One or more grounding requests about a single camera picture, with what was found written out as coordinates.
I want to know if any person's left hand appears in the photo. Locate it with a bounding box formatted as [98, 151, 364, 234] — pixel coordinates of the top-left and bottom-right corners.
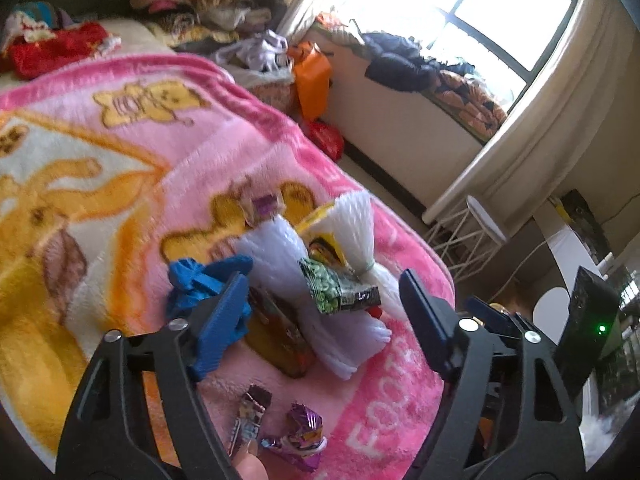
[234, 452, 267, 480]

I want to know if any silver candy wrapper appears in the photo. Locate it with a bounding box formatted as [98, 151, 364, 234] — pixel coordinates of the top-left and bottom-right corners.
[227, 385, 274, 458]

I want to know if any purple candy wrapper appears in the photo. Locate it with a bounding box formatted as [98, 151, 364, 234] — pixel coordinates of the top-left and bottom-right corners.
[260, 402, 329, 472]

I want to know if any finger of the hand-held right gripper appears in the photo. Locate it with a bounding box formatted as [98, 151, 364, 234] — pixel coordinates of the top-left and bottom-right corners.
[461, 296, 532, 341]

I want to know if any white cable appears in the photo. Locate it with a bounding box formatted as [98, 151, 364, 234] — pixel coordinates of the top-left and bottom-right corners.
[492, 237, 547, 303]

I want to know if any orange patterned cushion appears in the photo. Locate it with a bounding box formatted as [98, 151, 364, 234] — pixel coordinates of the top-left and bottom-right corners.
[434, 69, 509, 135]

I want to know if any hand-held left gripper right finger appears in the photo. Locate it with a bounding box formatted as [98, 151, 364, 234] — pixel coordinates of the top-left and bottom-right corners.
[399, 269, 587, 480]

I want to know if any orange bag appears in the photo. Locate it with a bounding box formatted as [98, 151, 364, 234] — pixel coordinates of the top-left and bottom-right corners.
[291, 42, 334, 121]

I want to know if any white desk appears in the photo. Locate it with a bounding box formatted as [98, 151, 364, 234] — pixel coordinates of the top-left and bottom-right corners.
[531, 200, 617, 342]

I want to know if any red snack packet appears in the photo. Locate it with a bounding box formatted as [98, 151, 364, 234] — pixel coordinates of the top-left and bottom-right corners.
[247, 287, 315, 378]

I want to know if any pile of clothes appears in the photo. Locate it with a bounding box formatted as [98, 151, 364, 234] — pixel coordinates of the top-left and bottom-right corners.
[129, 0, 287, 47]

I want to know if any pink printed blanket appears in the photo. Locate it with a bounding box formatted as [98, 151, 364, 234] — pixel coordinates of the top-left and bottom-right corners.
[0, 52, 456, 480]

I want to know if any blue wrapper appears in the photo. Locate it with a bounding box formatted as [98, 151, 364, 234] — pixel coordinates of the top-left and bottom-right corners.
[167, 254, 257, 333]

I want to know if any dark bag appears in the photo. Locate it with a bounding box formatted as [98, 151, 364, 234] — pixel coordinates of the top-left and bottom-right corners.
[559, 190, 612, 257]

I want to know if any narrow cream curtain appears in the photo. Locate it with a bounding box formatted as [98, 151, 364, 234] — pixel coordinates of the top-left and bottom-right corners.
[276, 0, 347, 42]

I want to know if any white wire stool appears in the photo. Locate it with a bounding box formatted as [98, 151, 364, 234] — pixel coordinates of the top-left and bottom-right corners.
[426, 194, 509, 282]

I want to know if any small purple wrapper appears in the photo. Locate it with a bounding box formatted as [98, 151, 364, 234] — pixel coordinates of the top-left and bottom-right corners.
[242, 192, 287, 227]

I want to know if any red plastic bag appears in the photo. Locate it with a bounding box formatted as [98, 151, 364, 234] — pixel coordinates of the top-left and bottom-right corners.
[305, 120, 346, 161]

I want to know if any wide cream curtain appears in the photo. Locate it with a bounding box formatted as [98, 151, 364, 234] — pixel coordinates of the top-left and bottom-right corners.
[422, 0, 628, 224]

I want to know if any green snack packet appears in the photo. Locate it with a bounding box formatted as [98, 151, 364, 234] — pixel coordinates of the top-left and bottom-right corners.
[299, 257, 382, 315]

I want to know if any patterned fabric basket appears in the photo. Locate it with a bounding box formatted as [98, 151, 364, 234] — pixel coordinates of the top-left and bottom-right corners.
[250, 76, 301, 116]

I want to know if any red cloth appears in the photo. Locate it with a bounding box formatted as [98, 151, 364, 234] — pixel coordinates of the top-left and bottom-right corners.
[9, 22, 121, 80]

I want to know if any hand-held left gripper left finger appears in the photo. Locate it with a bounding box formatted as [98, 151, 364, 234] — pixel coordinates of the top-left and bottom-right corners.
[54, 270, 253, 480]

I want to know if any yellow snack packet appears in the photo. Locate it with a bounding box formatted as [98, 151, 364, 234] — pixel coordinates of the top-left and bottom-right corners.
[295, 202, 352, 272]

